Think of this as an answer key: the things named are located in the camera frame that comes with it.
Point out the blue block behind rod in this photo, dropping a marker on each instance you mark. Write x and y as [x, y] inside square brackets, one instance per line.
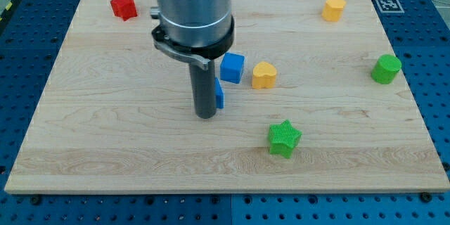
[219, 94]

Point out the green star block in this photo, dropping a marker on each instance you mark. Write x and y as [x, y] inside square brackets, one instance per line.
[283, 139]

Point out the yellow heart block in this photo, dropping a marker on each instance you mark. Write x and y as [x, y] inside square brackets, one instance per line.
[264, 76]

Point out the green cylinder block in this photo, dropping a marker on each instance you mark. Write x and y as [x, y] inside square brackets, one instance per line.
[386, 69]

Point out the blue cube block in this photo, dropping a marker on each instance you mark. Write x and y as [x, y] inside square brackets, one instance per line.
[231, 68]

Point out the yellow hexagon block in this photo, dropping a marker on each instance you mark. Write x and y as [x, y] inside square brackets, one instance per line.
[333, 9]

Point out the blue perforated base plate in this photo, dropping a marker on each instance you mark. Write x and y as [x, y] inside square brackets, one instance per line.
[30, 43]

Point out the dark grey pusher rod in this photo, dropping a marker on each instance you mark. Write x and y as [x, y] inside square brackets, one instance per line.
[203, 87]

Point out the light wooden board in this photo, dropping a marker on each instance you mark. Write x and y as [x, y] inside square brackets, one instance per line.
[116, 115]

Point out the red star block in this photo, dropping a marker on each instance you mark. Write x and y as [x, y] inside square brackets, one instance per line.
[125, 9]

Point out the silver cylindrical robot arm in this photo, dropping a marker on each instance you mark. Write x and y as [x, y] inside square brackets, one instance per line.
[193, 31]

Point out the white fiducial marker tag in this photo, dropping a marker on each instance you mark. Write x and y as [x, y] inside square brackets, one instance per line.
[389, 6]

